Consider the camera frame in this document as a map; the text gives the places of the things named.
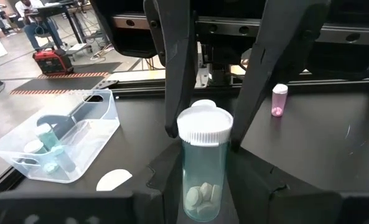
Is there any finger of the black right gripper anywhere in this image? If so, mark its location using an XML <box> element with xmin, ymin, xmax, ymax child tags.
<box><xmin>230</xmin><ymin>0</ymin><xmax>331</xmax><ymax>152</ymax></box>
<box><xmin>142</xmin><ymin>0</ymin><xmax>200</xmax><ymax>139</ymax></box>

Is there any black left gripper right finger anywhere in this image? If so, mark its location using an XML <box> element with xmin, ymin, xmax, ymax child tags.
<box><xmin>227</xmin><ymin>146</ymin><xmax>369</xmax><ymax>224</ymax></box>

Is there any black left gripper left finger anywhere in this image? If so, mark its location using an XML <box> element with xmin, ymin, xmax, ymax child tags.
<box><xmin>0</xmin><ymin>139</ymin><xmax>185</xmax><ymax>224</ymax></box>

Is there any small teal pill bottle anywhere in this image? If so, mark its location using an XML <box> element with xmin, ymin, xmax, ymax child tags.
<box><xmin>34</xmin><ymin>123</ymin><xmax>65</xmax><ymax>156</ymax></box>

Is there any large teal pill bottle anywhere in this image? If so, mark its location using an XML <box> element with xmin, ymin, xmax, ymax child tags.
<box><xmin>177</xmin><ymin>99</ymin><xmax>234</xmax><ymax>223</ymax></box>

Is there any pink pill bottle white cap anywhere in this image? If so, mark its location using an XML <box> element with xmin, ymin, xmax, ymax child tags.
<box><xmin>271</xmin><ymin>83</ymin><xmax>289</xmax><ymax>118</ymax></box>

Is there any clear plastic bin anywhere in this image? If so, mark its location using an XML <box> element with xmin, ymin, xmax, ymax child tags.
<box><xmin>0</xmin><ymin>89</ymin><xmax>121</xmax><ymax>184</ymax></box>

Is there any black mat striped edge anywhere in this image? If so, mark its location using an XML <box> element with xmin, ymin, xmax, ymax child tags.
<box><xmin>9</xmin><ymin>61</ymin><xmax>123</xmax><ymax>96</ymax></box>

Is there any red and black machine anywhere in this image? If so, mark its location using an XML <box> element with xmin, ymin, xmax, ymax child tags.
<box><xmin>32</xmin><ymin>49</ymin><xmax>75</xmax><ymax>77</ymax></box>

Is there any black office desk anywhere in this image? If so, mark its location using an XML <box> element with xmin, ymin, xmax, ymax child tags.
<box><xmin>25</xmin><ymin>1</ymin><xmax>93</xmax><ymax>52</ymax></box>

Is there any person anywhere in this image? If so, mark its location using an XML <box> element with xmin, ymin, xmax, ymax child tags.
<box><xmin>15</xmin><ymin>0</ymin><xmax>63</xmax><ymax>50</ymax></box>

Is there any black table frame rail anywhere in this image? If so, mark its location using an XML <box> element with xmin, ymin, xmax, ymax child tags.
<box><xmin>108</xmin><ymin>77</ymin><xmax>369</xmax><ymax>99</ymax></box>

